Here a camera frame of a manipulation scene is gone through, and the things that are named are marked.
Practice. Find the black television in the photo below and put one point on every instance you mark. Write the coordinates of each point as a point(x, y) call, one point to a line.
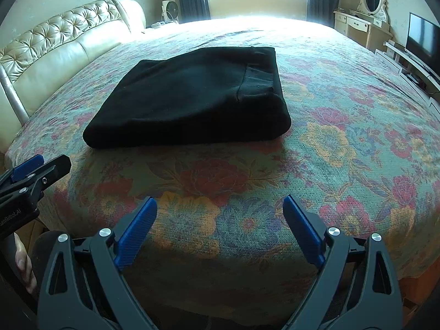
point(423, 41)

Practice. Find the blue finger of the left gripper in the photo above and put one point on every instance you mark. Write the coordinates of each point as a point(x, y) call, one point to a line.
point(28, 167)
point(48, 174)

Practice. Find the white tv stand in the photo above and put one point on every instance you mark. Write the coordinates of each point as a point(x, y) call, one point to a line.
point(414, 72)

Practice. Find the white fan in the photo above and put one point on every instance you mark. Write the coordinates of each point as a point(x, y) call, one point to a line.
point(170, 11)

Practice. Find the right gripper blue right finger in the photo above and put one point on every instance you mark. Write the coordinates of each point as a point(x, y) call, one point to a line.
point(308, 229)

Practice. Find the person left hand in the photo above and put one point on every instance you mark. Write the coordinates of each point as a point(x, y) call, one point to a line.
point(24, 265)

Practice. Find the cream dressing table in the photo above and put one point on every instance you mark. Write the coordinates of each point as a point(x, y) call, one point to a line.
point(363, 30)

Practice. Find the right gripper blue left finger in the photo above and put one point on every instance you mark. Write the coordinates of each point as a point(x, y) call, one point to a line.
point(131, 231)

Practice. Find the cream tufted leather headboard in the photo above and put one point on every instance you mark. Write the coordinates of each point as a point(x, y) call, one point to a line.
point(41, 60)

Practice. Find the floral bedspread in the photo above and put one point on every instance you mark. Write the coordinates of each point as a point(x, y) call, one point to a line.
point(362, 152)

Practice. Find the black pants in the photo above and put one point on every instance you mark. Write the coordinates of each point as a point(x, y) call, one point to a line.
point(207, 96)

